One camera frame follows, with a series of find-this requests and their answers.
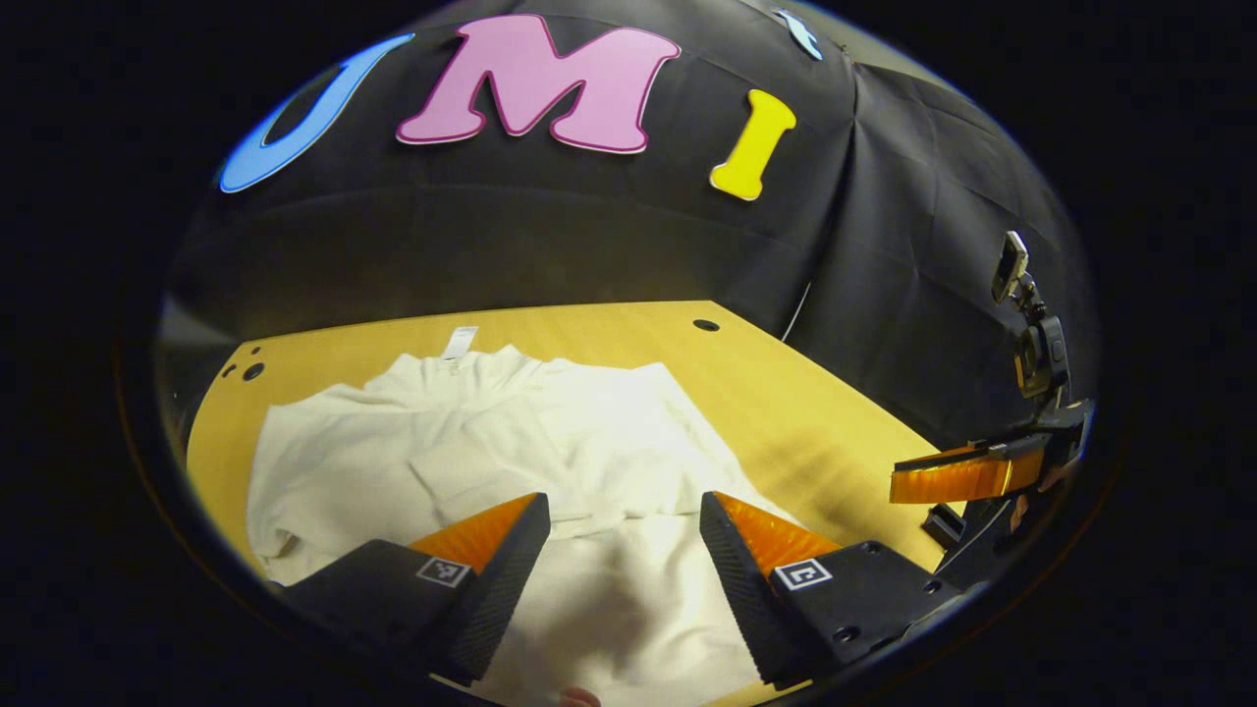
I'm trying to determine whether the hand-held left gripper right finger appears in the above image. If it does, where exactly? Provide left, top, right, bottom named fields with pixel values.
left=699, top=494, right=965, bottom=690

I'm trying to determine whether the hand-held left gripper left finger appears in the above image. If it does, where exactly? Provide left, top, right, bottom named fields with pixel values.
left=280, top=493, right=553, bottom=688

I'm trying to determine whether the white garment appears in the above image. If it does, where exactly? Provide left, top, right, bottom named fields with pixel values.
left=246, top=327, right=801, bottom=707

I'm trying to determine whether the black backdrop cloth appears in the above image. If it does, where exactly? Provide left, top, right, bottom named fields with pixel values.
left=157, top=0, right=1099, bottom=453

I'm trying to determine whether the thin hanging cable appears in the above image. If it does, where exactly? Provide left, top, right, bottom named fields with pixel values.
left=781, top=283, right=813, bottom=343

